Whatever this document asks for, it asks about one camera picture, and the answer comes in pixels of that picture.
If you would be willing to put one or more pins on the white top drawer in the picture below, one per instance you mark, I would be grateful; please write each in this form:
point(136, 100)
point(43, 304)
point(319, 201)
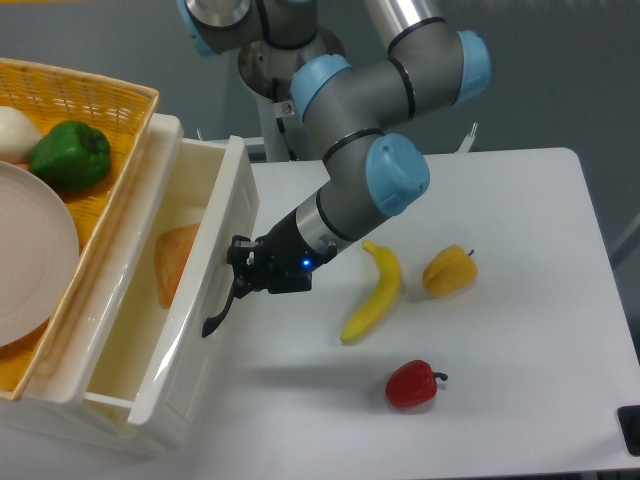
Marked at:
point(175, 295)

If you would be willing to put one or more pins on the beige round plate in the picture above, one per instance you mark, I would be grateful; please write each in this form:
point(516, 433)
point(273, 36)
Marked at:
point(39, 252)

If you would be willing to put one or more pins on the yellow banana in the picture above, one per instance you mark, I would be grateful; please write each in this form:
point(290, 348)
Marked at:
point(381, 299)

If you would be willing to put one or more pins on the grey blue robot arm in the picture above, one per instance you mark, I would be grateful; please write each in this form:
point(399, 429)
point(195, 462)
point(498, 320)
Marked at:
point(347, 112)

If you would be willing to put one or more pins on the white table bracket right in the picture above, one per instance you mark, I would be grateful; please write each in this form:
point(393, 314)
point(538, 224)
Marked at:
point(468, 141)

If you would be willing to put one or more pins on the green bell pepper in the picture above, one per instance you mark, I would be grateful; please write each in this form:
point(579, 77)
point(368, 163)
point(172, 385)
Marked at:
point(72, 156)

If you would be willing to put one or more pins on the white drawer cabinet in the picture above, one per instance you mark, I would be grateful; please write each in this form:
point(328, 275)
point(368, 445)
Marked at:
point(52, 401)

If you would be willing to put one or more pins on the black drawer handle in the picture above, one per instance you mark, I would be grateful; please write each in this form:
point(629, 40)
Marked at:
point(212, 322)

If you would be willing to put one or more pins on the black object at edge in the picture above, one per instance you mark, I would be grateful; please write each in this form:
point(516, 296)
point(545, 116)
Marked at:
point(629, 420)

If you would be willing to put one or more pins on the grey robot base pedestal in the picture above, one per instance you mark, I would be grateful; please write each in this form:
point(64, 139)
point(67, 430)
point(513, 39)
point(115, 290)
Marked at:
point(280, 100)

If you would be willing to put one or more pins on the yellow woven basket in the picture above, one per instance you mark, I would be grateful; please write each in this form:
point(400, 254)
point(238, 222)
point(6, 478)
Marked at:
point(93, 126)

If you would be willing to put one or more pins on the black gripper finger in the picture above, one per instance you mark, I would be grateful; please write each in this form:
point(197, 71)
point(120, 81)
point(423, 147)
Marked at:
point(240, 250)
point(242, 283)

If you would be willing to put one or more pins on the yellow bell pepper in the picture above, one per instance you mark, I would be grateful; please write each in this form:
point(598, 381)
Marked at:
point(451, 270)

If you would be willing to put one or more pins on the red bell pepper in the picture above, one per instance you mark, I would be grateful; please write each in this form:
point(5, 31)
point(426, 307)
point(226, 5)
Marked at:
point(413, 384)

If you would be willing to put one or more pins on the triangular toast bread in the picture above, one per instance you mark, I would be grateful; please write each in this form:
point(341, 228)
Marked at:
point(171, 252)

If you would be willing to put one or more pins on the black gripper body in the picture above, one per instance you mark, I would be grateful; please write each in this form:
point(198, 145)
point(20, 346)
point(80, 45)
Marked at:
point(279, 259)

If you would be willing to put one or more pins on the white onion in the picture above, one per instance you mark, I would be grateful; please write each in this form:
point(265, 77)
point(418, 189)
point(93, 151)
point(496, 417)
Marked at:
point(19, 136)

